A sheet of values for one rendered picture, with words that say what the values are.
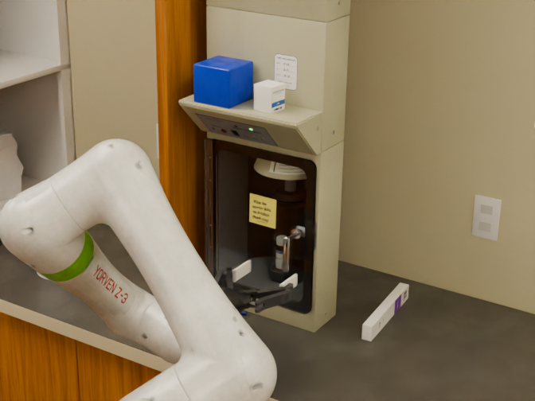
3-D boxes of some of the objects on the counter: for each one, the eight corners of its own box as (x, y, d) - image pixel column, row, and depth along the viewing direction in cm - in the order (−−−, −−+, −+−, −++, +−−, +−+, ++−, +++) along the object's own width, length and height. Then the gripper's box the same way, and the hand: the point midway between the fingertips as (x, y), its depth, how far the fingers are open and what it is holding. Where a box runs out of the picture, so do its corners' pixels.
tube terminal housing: (259, 263, 281) (262, -11, 252) (361, 293, 266) (378, 5, 236) (207, 298, 262) (205, 5, 232) (314, 332, 246) (327, 23, 217)
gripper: (267, 309, 207) (318, 270, 224) (173, 278, 219) (229, 245, 236) (266, 340, 210) (318, 300, 227) (173, 309, 222) (229, 273, 239)
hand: (269, 274), depth 230 cm, fingers open, 12 cm apart
